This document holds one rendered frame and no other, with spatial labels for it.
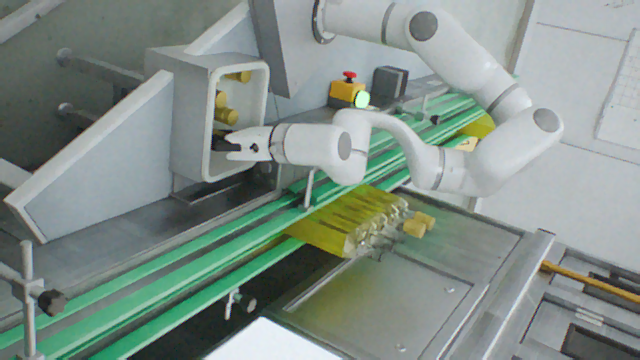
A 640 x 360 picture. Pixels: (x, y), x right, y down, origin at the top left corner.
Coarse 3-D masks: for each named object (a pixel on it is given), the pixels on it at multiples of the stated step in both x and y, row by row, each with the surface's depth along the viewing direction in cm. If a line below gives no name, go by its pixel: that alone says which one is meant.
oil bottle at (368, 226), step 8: (320, 208) 131; (328, 208) 132; (336, 208) 132; (336, 216) 129; (344, 216) 129; (352, 216) 130; (360, 216) 131; (352, 224) 127; (360, 224) 127; (368, 224) 128; (368, 232) 126; (368, 240) 127
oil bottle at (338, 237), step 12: (312, 216) 127; (324, 216) 128; (288, 228) 129; (300, 228) 127; (312, 228) 125; (324, 228) 124; (336, 228) 124; (348, 228) 124; (312, 240) 126; (324, 240) 125; (336, 240) 123; (348, 240) 121; (360, 240) 122; (336, 252) 124; (348, 252) 122
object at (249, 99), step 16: (240, 64) 110; (256, 64) 114; (224, 80) 118; (256, 80) 119; (208, 96) 105; (240, 96) 122; (256, 96) 120; (208, 112) 106; (240, 112) 123; (256, 112) 121; (208, 128) 108; (224, 128) 124; (240, 128) 124; (208, 144) 109; (208, 160) 111; (224, 160) 121; (240, 160) 123; (256, 160) 125; (208, 176) 112; (224, 176) 117
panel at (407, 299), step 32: (416, 256) 149; (320, 288) 130; (352, 288) 132; (384, 288) 134; (416, 288) 136; (448, 288) 138; (480, 288) 140; (256, 320) 115; (288, 320) 116; (320, 320) 119; (352, 320) 121; (384, 320) 123; (416, 320) 125; (448, 320) 125; (352, 352) 111; (384, 352) 113; (416, 352) 115
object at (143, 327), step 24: (432, 144) 209; (456, 144) 214; (264, 240) 126; (288, 240) 128; (240, 264) 117; (264, 264) 117; (192, 288) 107; (216, 288) 107; (144, 312) 98; (168, 312) 99; (192, 312) 100; (96, 336) 91; (120, 336) 92; (144, 336) 92
